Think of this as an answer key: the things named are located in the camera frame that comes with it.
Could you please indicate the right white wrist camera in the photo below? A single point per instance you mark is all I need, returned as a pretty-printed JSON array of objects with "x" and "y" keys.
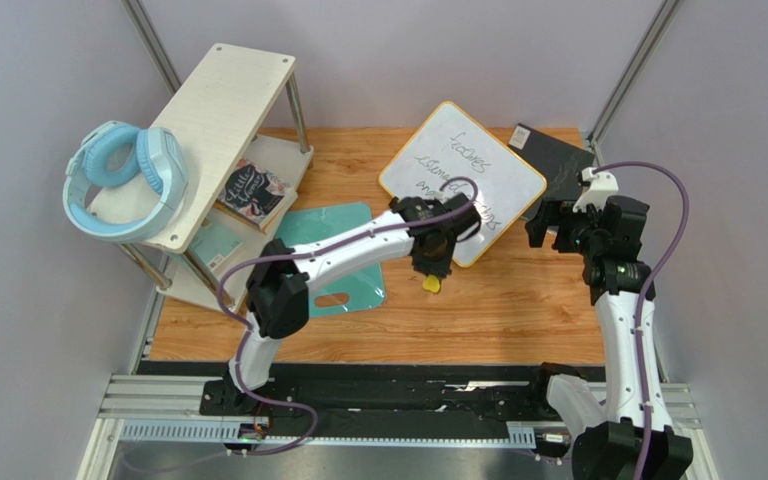
[{"x": 597, "y": 188}]

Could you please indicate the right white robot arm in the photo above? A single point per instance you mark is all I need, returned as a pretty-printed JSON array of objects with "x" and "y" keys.
[{"x": 630, "y": 434}]

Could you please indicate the white two-tier shelf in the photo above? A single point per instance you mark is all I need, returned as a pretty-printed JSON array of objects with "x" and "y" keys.
[{"x": 216, "y": 116}]

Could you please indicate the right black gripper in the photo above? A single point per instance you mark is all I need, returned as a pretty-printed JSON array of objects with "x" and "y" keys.
[{"x": 550, "y": 221}]

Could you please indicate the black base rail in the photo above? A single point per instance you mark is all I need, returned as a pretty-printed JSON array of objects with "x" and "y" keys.
[{"x": 464, "y": 401}]

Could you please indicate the dark floral book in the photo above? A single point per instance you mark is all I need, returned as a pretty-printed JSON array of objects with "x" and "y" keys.
[{"x": 255, "y": 195}]

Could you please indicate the black notebook in plastic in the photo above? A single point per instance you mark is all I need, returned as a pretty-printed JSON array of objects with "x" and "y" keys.
[{"x": 558, "y": 161}]

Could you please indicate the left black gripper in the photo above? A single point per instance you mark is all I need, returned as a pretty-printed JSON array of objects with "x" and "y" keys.
[{"x": 440, "y": 269}]

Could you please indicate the teal cutting mat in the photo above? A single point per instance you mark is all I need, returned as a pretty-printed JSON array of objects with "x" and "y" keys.
[{"x": 345, "y": 287}]

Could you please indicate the teal notebook on lower shelf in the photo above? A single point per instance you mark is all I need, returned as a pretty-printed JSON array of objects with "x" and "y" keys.
[{"x": 214, "y": 243}]

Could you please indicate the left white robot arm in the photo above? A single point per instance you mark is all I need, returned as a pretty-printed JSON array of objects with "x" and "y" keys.
[{"x": 283, "y": 278}]

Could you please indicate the blue headphones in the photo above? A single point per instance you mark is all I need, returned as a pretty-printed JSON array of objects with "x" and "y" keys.
[{"x": 111, "y": 156}]

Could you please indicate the yellow framed whiteboard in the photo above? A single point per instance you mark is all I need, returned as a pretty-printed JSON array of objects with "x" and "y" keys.
[{"x": 450, "y": 146}]

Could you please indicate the yellow bone-shaped eraser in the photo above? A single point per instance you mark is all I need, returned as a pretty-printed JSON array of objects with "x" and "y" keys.
[{"x": 432, "y": 284}]

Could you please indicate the slotted cable duct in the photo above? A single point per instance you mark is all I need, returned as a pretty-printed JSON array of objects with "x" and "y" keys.
[{"x": 516, "y": 437}]

